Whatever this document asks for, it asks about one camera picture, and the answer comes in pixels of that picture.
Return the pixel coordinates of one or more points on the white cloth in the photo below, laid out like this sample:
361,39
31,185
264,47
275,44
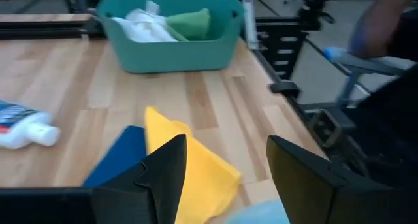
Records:
143,28

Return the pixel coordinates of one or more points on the blue kitchen sponge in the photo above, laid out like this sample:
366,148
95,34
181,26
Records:
121,155

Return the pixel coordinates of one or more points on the green cloth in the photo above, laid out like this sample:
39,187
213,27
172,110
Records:
192,25

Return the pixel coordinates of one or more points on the teal plastic tub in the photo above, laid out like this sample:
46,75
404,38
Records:
176,55

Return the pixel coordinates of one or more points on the yellow cloth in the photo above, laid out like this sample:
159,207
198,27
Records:
209,185

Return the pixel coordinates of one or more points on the white lotion bottle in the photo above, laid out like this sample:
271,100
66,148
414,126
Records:
23,129

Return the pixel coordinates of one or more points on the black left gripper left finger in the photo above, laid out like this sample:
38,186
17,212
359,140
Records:
130,198

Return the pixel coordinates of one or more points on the black edge clamp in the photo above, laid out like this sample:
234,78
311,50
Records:
285,88

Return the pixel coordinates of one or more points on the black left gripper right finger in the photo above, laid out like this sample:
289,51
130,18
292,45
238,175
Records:
326,198

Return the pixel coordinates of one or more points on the grey office chair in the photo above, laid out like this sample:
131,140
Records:
359,62

